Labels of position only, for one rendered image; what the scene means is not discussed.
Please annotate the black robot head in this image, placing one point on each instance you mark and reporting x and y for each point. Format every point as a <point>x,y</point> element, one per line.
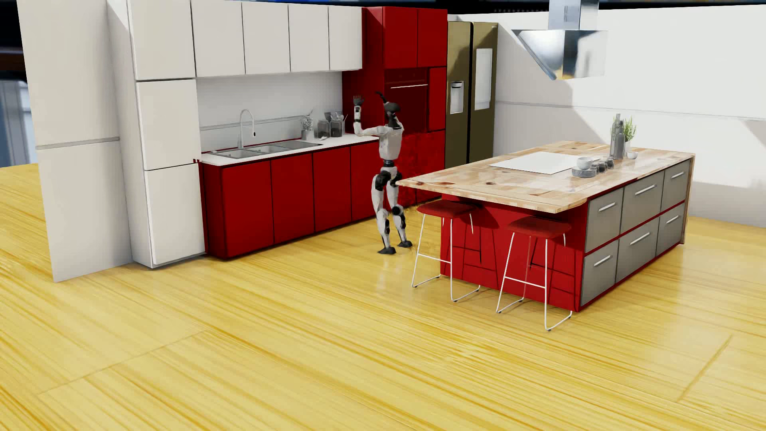
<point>392,108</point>

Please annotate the red built-in oven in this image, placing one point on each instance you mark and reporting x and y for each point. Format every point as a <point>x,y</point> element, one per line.
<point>410,99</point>

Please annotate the jars on counter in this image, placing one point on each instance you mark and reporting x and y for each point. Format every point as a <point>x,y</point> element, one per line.
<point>336,127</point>

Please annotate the dark glass jar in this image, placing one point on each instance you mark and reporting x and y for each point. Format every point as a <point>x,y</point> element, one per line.
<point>323,129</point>

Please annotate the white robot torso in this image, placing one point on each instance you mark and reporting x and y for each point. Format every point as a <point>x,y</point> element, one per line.
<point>390,143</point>

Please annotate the white kitchen countertop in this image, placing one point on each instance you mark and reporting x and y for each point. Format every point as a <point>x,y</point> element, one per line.
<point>335,144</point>

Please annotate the small potted plant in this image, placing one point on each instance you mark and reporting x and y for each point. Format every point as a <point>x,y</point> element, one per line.
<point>306,127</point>

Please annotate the tall red oven cabinet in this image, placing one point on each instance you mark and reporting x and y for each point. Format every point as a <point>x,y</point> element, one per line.
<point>413,42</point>

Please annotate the olive double-door refrigerator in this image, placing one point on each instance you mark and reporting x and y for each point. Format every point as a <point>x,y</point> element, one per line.
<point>470,120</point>

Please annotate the stainless steel double sink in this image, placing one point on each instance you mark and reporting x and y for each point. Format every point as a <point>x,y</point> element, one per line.
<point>263,149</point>

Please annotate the white black left robot leg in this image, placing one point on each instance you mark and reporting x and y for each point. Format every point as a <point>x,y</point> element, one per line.
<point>381,206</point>

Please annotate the white black robot leg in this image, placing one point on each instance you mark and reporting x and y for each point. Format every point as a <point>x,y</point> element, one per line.
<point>381,206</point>
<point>399,209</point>

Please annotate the white black right robot leg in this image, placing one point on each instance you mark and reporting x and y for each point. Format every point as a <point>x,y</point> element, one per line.
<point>399,209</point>

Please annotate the chrome gooseneck faucet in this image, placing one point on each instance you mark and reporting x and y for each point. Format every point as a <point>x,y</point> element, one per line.
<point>242,129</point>

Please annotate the red base cabinet run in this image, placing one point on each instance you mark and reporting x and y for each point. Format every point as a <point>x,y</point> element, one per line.
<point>287,197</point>

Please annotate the red stool white legs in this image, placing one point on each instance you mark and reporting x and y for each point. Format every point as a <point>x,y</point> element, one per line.
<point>538,227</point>
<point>446,208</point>

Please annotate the white flat cooktop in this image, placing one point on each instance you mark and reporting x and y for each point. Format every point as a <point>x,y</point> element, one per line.
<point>535,162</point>

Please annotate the red wood-topped kitchen island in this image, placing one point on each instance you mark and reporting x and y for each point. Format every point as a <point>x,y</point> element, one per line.
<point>538,191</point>

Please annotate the stainless steel range hood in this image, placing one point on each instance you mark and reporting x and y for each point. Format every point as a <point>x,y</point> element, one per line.
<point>562,51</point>

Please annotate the tall white cabinet column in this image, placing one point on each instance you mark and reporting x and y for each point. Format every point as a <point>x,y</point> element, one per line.
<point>161,120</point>

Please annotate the white cup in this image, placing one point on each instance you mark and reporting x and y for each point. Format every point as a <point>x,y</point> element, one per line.
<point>584,163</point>

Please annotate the grey plate stack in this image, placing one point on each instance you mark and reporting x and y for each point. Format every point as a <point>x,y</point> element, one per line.
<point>584,173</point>

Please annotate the tall grey bottle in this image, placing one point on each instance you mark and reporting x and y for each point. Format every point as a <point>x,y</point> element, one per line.
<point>617,140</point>

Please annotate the green plant in pot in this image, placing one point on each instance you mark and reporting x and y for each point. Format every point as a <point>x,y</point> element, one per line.
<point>628,130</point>

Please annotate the grey island drawer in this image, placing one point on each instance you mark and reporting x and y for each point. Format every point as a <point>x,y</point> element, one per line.
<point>638,249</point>
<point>642,200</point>
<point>599,272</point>
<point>604,218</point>
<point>676,184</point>
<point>671,229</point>

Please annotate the white upper wall cabinet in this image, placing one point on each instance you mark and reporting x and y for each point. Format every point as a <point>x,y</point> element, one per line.
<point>216,36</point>
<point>266,36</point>
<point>309,37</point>
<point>345,37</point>

